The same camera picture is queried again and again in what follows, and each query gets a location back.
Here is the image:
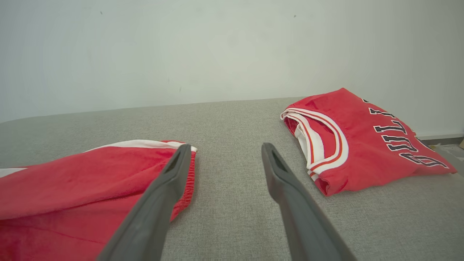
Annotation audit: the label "grey wall baseboard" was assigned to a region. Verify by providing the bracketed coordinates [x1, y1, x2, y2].
[415, 133, 464, 142]

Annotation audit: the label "red basketball jersey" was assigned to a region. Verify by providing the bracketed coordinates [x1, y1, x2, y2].
[280, 87, 457, 196]

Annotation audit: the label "red shorts with white stripes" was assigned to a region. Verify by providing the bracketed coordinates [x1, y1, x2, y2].
[0, 140, 198, 261]

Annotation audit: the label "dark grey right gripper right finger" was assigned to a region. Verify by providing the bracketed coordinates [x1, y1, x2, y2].
[261, 142, 358, 261]

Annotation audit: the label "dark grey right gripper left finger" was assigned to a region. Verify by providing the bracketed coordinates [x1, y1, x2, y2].
[97, 144, 192, 261]

